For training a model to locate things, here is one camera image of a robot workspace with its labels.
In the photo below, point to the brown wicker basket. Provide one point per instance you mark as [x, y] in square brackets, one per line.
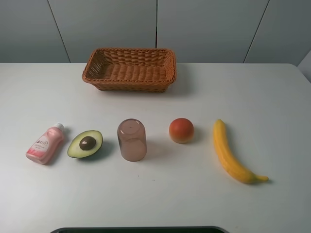
[130, 69]

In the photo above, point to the translucent brown plastic cup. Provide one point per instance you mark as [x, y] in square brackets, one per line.
[132, 140]

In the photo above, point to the red orange tomato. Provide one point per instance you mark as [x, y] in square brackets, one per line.
[181, 130]

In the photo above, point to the halved avocado with pit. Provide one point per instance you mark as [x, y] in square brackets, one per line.
[85, 144]

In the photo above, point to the yellow banana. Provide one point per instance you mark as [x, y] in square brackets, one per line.
[227, 159]

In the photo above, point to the pink detergent bottle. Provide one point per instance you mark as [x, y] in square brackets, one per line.
[44, 148]

